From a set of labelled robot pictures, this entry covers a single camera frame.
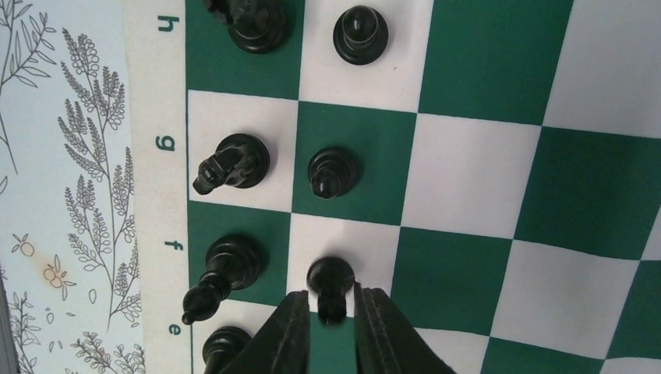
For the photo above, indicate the black queen on board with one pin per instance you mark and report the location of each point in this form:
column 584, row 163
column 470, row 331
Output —
column 222, row 346

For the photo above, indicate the black knight on board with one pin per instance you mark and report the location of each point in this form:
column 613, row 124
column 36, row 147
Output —
column 240, row 160

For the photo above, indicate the black bishop on board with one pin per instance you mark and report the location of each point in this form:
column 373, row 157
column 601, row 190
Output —
column 233, row 262

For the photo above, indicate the green white chessboard mat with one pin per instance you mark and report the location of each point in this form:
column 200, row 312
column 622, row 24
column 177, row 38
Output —
column 509, row 174

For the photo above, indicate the floral patterned tablecloth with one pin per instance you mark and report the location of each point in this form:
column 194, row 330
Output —
column 70, row 278

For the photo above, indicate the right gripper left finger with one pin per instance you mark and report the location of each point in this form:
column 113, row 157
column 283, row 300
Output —
column 282, row 344

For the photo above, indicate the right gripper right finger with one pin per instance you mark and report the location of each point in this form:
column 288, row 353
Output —
column 385, row 341

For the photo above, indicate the black pawn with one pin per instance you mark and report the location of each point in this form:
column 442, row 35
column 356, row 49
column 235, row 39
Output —
column 332, row 172
column 360, row 35

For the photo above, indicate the black piece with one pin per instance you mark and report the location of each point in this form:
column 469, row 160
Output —
column 330, row 278

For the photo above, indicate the black rook on board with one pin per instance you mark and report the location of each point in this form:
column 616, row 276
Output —
column 257, row 27

